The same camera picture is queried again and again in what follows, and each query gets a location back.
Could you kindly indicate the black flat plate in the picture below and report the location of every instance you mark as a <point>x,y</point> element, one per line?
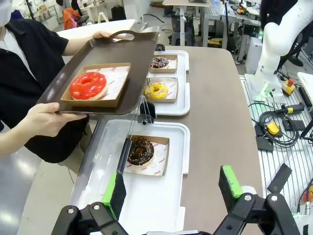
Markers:
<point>280,178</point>

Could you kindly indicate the yellow pendant button box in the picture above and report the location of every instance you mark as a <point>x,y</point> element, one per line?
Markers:
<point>274,128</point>

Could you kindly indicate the person's left hand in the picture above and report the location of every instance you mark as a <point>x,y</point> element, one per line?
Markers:
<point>102,34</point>

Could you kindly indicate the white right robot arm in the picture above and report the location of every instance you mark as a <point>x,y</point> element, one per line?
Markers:
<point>278,39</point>

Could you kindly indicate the aluminium slotted base plate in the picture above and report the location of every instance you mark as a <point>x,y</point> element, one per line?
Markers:
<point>278,161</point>

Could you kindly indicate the white printed paper liner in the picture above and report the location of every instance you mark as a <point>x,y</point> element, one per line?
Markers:
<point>117,78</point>
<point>171,83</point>
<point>159,161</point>

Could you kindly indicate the dark donut with coloured sprinkles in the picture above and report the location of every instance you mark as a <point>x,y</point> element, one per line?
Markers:
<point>159,62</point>

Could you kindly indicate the white plastic display tray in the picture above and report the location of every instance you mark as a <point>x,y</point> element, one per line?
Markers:
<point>146,195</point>
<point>183,98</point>

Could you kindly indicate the person's left forearm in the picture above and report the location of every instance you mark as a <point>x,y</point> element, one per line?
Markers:
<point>78,45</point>

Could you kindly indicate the white height-adjustable desk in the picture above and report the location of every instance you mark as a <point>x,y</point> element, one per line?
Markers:
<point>185,5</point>

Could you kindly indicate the person in black cardigan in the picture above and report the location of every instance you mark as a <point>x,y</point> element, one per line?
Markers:
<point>27,73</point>

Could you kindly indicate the dark brown serving tray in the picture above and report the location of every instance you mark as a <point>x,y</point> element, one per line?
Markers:
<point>73,58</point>

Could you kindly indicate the white rounded table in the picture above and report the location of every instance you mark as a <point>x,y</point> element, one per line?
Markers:
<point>97,27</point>

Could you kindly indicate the yellow sprinkled donut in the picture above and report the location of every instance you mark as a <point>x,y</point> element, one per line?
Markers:
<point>156,91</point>

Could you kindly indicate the person's right hand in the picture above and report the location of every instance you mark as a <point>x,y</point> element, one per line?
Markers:
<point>49,120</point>

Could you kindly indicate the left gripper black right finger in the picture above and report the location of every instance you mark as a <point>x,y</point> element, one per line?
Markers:
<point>254,215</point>

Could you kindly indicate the brown cardboard donut box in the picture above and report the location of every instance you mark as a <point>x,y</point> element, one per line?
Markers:
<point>93,103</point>
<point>166,156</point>
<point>172,66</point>
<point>174,93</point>

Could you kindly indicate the person's right forearm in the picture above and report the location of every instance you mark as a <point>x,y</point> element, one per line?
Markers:
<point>12,124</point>

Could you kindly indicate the yellow emergency stop box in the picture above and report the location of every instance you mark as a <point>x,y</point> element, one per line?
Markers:
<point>289,86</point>

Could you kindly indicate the red glazed donut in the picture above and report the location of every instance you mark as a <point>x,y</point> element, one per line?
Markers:
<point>88,85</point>

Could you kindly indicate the clear plastic tray lid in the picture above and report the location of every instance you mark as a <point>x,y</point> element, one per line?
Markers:
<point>97,156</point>

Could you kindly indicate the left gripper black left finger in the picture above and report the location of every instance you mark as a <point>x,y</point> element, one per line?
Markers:
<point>115,195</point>

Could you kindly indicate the white face mask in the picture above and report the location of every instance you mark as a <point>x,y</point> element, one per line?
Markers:
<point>5,12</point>

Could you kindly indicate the chocolate donut with nut crumbs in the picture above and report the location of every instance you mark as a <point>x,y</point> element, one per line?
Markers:
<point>140,150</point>

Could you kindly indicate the black waste bin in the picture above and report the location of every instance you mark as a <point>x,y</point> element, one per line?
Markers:
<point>182,29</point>

